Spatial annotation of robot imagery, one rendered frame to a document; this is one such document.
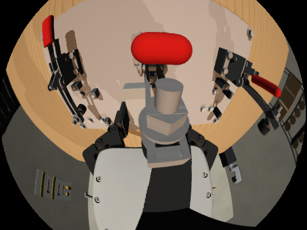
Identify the beige rectangular block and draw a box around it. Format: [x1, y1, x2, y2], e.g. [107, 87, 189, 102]
[123, 82, 155, 130]

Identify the beige flat plate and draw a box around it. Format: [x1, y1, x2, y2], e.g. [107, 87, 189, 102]
[54, 0, 253, 129]

